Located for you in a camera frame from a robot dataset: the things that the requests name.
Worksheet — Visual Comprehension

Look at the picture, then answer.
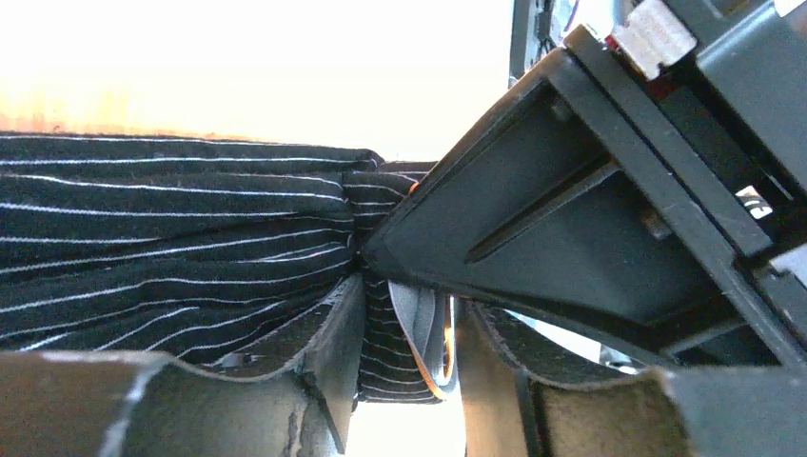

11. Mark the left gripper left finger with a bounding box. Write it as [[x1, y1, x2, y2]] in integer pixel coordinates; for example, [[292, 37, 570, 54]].
[[1, 275, 364, 456]]

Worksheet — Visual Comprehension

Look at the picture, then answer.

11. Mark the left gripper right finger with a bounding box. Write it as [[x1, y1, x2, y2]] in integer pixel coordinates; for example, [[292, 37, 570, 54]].
[[456, 301, 806, 456]]

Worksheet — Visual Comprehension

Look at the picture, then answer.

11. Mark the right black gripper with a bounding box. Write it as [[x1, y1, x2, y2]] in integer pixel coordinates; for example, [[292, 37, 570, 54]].
[[564, 1, 806, 367]]

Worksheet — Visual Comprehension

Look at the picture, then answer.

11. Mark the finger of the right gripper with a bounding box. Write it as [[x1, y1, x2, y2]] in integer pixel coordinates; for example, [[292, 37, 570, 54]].
[[362, 50, 806, 368]]

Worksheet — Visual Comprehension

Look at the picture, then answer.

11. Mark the black pinstriped underwear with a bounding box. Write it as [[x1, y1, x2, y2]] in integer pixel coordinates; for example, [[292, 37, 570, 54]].
[[1, 132, 456, 404]]

